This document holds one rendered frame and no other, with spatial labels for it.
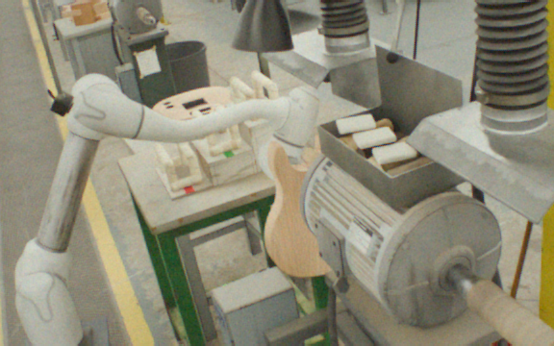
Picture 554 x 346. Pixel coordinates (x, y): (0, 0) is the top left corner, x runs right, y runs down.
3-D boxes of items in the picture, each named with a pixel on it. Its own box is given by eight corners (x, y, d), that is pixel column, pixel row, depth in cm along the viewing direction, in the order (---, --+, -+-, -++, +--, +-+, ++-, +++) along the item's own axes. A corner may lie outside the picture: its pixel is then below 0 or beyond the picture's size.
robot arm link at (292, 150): (264, 182, 203) (281, 141, 201) (246, 162, 217) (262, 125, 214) (294, 190, 209) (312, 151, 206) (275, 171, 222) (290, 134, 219)
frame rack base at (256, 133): (298, 160, 238) (290, 114, 230) (258, 173, 234) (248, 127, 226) (269, 135, 261) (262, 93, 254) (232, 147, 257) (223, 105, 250)
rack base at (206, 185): (214, 186, 230) (214, 184, 230) (172, 201, 226) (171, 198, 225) (192, 159, 253) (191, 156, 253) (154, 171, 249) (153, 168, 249)
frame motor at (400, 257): (511, 305, 124) (513, 185, 113) (390, 362, 117) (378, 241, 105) (400, 216, 159) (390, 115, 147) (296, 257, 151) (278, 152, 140)
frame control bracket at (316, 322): (352, 322, 146) (350, 308, 144) (272, 355, 141) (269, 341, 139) (343, 312, 150) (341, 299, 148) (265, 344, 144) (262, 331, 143)
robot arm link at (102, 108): (147, 104, 180) (137, 92, 192) (85, 86, 171) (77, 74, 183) (131, 149, 183) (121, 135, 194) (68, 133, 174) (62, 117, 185)
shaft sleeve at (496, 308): (575, 343, 94) (554, 334, 91) (554, 375, 95) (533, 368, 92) (499, 284, 110) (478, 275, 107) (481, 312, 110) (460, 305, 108)
